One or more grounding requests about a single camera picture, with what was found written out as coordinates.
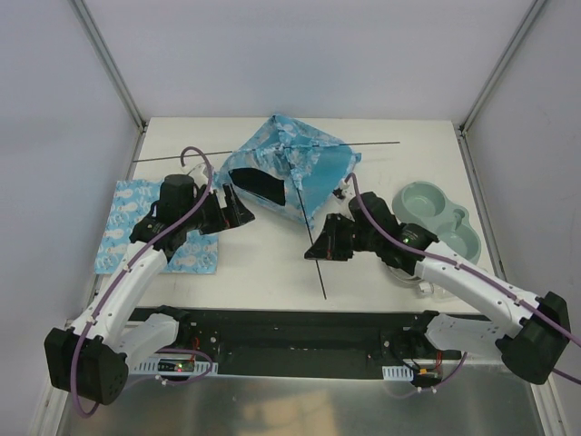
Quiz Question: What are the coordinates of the blue patterned pet tent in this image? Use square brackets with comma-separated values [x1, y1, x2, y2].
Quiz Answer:
[215, 114, 361, 228]

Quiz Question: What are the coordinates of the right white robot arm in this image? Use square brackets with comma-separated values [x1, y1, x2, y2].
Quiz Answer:
[304, 192, 572, 385]

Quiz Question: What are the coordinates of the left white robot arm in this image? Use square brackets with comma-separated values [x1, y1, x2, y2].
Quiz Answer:
[44, 174, 254, 405]

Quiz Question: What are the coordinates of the stainless steel pet bowl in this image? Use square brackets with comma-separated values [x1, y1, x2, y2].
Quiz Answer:
[388, 266, 422, 283]

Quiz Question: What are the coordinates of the blue snowman patterned mat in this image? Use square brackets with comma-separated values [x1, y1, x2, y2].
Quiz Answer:
[94, 179, 219, 275]

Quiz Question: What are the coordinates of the mint green double feeder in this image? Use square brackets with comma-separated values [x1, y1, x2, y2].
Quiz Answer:
[392, 181, 481, 264]

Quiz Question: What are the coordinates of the clear plastic water bottle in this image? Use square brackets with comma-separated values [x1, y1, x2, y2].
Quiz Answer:
[418, 281, 455, 302]

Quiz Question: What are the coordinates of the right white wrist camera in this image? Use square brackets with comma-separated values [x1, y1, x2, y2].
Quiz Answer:
[332, 180, 356, 203]

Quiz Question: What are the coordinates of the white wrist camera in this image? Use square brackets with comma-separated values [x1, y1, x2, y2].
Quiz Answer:
[182, 163, 213, 185]
[332, 180, 356, 203]

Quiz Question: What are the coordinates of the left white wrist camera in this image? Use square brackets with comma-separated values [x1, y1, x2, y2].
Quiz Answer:
[182, 163, 213, 185]

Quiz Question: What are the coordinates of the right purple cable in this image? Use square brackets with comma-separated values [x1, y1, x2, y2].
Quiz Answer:
[347, 173, 581, 382]

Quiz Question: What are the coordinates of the purple cable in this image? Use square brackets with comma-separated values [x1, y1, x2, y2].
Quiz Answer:
[347, 173, 581, 382]
[72, 146, 214, 418]

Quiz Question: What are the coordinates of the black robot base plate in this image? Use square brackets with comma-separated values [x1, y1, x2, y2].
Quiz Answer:
[129, 307, 487, 378]

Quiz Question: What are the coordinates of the right aluminium frame post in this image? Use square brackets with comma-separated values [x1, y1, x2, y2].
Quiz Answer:
[458, 0, 553, 133]

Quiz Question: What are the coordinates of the aluminium frame post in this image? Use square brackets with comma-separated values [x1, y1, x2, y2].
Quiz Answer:
[67, 0, 147, 129]
[458, 0, 553, 133]

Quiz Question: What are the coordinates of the left aluminium frame post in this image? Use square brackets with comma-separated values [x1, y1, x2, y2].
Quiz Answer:
[67, 0, 147, 129]

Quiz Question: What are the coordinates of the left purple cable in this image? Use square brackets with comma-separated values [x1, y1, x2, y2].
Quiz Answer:
[72, 146, 214, 418]

